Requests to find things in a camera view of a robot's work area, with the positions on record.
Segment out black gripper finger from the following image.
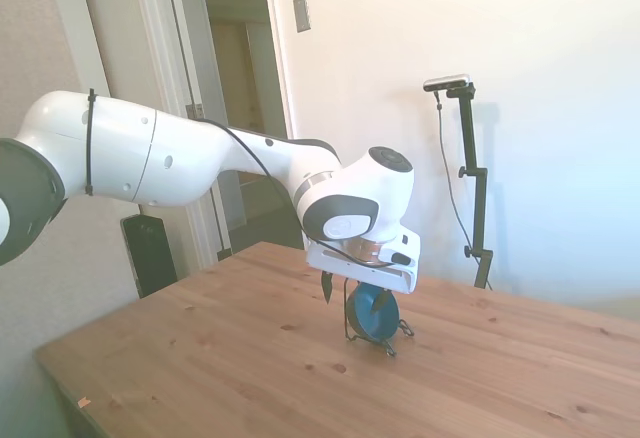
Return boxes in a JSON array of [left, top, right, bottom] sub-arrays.
[[319, 269, 335, 306], [371, 290, 393, 316]]

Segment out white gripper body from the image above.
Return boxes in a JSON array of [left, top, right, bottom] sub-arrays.
[[305, 227, 420, 295]]

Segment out dark blue bowl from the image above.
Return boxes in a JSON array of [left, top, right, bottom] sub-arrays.
[[346, 280, 401, 347]]

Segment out black upright box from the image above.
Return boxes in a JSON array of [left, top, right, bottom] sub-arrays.
[[120, 213, 178, 300]]

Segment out black zip tie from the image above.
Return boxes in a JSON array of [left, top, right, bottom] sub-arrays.
[[83, 88, 98, 197]]

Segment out black wire dish rack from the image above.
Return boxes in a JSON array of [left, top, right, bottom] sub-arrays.
[[342, 280, 416, 358]]

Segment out thin black camera cable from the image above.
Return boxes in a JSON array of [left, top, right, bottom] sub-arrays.
[[434, 89, 475, 259]]

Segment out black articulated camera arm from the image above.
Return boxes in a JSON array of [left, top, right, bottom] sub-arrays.
[[445, 84, 495, 290]]

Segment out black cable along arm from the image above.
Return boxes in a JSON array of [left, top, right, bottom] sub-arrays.
[[197, 117, 402, 272]]

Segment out silver exterior camera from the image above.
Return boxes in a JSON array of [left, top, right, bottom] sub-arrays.
[[423, 73, 473, 94]]

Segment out grey wall switch plate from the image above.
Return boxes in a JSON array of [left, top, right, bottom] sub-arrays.
[[292, 0, 313, 35]]

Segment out white door frame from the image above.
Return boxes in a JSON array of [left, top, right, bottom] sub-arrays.
[[127, 0, 301, 270]]

